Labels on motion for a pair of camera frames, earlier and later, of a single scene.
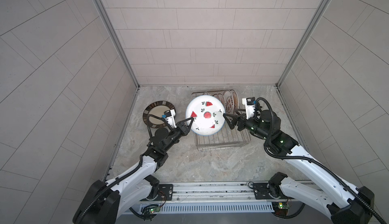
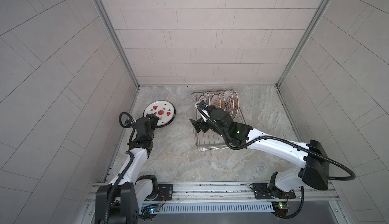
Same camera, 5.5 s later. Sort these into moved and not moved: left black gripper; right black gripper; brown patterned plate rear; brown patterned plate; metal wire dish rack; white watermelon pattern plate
Moved: white watermelon pattern plate; right black gripper; left black gripper
Not moved: brown patterned plate; metal wire dish rack; brown patterned plate rear
